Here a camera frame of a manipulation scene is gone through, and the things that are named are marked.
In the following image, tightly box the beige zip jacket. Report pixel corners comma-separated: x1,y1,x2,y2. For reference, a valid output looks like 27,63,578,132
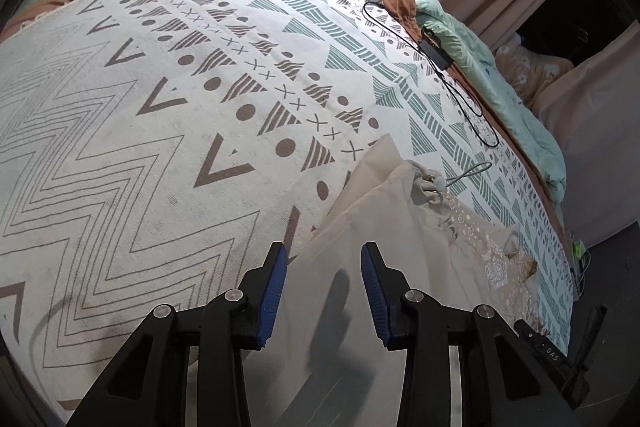
189,136,540,426

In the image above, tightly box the white patterned bed blanket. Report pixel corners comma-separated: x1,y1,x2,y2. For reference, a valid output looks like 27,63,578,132
1,0,574,426

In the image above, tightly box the pink curtain right panel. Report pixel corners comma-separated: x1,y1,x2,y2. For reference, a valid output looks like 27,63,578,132
534,22,639,246

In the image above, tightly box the floral orange pillow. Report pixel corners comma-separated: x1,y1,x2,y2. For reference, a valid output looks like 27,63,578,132
495,34,574,108

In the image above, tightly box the mint green duvet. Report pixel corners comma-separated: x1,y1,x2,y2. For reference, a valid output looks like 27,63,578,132
416,0,567,205

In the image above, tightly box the black charger with cable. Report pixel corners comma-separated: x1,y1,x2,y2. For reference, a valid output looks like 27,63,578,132
361,1,500,150

